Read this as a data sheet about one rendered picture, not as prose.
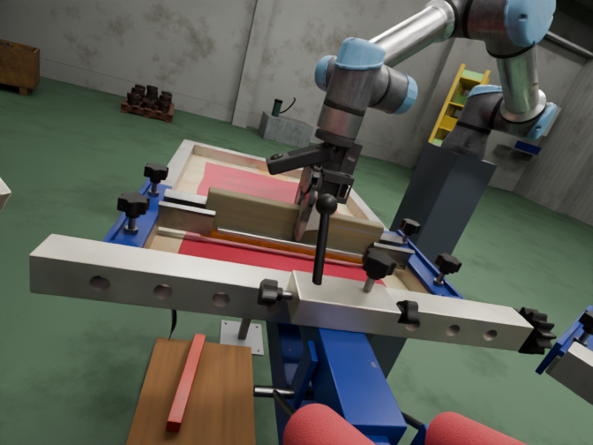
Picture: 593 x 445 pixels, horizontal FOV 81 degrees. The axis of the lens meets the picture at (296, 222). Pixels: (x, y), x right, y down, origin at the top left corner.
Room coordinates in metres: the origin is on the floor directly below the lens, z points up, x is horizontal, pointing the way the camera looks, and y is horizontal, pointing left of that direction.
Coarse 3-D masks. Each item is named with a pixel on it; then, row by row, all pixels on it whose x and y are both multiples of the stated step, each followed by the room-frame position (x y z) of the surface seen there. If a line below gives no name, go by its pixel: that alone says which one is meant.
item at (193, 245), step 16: (208, 176) 0.95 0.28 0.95; (240, 176) 1.04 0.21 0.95; (256, 176) 1.09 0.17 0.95; (192, 240) 0.57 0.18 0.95; (208, 240) 0.59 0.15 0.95; (224, 240) 0.61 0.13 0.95; (208, 256) 0.53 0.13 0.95; (224, 256) 0.55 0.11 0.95; (240, 256) 0.57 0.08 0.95; (256, 256) 0.58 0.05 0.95; (272, 256) 0.60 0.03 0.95
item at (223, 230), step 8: (224, 232) 0.57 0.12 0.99; (232, 232) 0.58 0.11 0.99; (240, 232) 0.58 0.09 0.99; (248, 232) 0.59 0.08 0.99; (256, 240) 0.59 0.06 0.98; (264, 240) 0.59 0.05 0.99; (272, 240) 0.60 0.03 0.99; (280, 240) 0.60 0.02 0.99; (288, 240) 0.61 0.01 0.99; (304, 248) 0.62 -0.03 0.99; (312, 248) 0.62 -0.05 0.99; (328, 248) 0.63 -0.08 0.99; (336, 248) 0.64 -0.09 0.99; (352, 256) 0.64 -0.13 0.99; (360, 256) 0.65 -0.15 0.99
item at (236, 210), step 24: (216, 192) 0.58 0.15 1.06; (240, 192) 0.61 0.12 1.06; (216, 216) 0.58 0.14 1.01; (240, 216) 0.59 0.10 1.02; (264, 216) 0.60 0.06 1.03; (288, 216) 0.62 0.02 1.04; (336, 216) 0.65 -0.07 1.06; (312, 240) 0.63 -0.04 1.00; (336, 240) 0.65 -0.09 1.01; (360, 240) 0.66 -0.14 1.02
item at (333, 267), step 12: (276, 180) 1.11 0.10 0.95; (288, 252) 0.64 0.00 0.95; (300, 264) 0.61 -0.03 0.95; (312, 264) 0.62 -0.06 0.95; (324, 264) 0.64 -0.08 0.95; (336, 264) 0.65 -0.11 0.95; (348, 264) 0.67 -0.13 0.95; (360, 264) 0.69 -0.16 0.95; (336, 276) 0.60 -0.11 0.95; (348, 276) 0.62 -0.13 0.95; (360, 276) 0.63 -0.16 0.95
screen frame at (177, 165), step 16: (192, 144) 1.11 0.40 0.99; (176, 160) 0.90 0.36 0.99; (224, 160) 1.14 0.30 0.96; (240, 160) 1.16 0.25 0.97; (256, 160) 1.17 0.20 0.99; (176, 176) 0.78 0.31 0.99; (288, 176) 1.21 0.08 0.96; (352, 192) 1.12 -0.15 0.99; (352, 208) 1.03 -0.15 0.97; (368, 208) 1.00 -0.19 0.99; (400, 272) 0.69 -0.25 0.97; (416, 288) 0.62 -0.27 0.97
